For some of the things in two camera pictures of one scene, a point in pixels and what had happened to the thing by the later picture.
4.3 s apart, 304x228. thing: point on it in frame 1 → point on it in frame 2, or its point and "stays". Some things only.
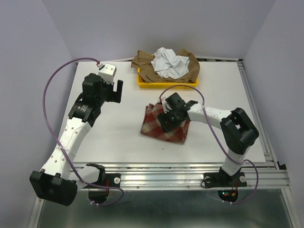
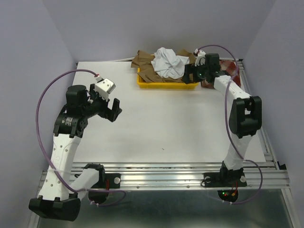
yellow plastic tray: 143,85 stays
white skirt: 166,63 stays
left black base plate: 109,179 stays
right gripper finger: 166,122 → 189,69
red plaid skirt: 151,125 → 230,68
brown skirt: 146,69 stays
